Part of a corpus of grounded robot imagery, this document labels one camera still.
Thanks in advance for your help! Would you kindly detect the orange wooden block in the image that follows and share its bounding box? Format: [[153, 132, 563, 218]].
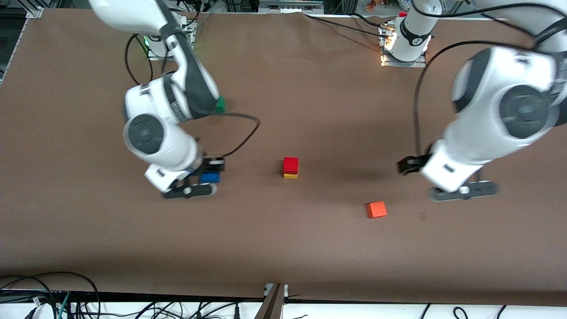
[[366, 201, 387, 219]]

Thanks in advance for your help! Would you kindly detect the brown table cover sheet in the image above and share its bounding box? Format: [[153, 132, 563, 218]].
[[0, 8, 567, 306]]

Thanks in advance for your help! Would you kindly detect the dark slanted support beam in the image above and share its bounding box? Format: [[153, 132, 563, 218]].
[[255, 284, 286, 319]]

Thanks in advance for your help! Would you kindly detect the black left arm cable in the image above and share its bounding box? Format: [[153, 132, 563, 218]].
[[412, 2, 567, 156]]

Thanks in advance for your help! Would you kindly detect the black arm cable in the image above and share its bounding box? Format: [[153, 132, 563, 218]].
[[125, 33, 261, 158], [412, 2, 567, 156]]

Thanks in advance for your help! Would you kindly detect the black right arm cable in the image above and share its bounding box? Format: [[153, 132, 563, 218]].
[[125, 33, 261, 158]]

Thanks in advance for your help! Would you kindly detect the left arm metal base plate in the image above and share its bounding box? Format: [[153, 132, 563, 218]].
[[380, 22, 427, 68]]

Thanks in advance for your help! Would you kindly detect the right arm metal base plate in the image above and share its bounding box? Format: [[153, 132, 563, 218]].
[[146, 12, 196, 62]]

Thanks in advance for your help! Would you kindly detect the black looped floor cable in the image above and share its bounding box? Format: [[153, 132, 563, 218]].
[[0, 271, 101, 319]]

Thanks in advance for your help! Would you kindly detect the black cable on table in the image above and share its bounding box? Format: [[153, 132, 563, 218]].
[[350, 12, 390, 28], [303, 15, 390, 38]]

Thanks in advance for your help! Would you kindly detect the teal floor cable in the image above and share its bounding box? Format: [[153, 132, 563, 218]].
[[57, 292, 71, 319]]

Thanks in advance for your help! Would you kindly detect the aluminium frame profile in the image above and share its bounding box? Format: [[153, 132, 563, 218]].
[[24, 0, 45, 19], [259, 0, 324, 14]]

